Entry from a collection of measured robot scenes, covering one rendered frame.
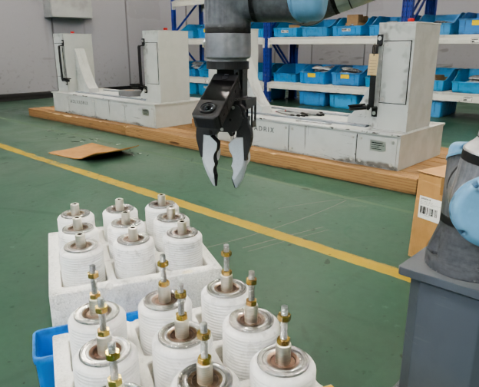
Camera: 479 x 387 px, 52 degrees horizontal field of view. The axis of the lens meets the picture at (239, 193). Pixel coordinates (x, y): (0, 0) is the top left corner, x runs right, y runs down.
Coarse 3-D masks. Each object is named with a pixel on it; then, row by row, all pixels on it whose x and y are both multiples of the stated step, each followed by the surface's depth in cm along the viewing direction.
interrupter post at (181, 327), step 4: (176, 320) 75; (184, 320) 75; (188, 320) 76; (176, 324) 75; (180, 324) 75; (184, 324) 75; (188, 324) 76; (176, 328) 76; (180, 328) 75; (184, 328) 75; (188, 328) 76; (176, 332) 76; (180, 332) 76; (184, 332) 76; (188, 332) 76; (176, 336) 76; (180, 336) 76; (184, 336) 76
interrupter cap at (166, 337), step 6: (168, 324) 79; (174, 324) 79; (192, 324) 79; (198, 324) 79; (162, 330) 78; (168, 330) 78; (174, 330) 78; (192, 330) 78; (162, 336) 76; (168, 336) 76; (174, 336) 76; (192, 336) 76; (162, 342) 74; (168, 342) 74; (174, 342) 74; (180, 342) 74; (186, 342) 74; (192, 342) 74; (198, 342) 74; (174, 348) 73; (180, 348) 73; (186, 348) 73
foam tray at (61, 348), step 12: (192, 312) 97; (132, 324) 93; (60, 336) 89; (132, 336) 89; (60, 348) 86; (216, 348) 86; (60, 360) 82; (144, 360) 82; (216, 360) 82; (60, 372) 79; (72, 372) 79; (144, 372) 79; (60, 384) 76; (72, 384) 77; (144, 384) 76; (240, 384) 76
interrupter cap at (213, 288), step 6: (210, 282) 93; (216, 282) 94; (234, 282) 93; (240, 282) 93; (210, 288) 91; (216, 288) 92; (234, 288) 92; (240, 288) 91; (246, 288) 91; (210, 294) 89; (216, 294) 89; (222, 294) 89; (228, 294) 89; (234, 294) 89; (240, 294) 89
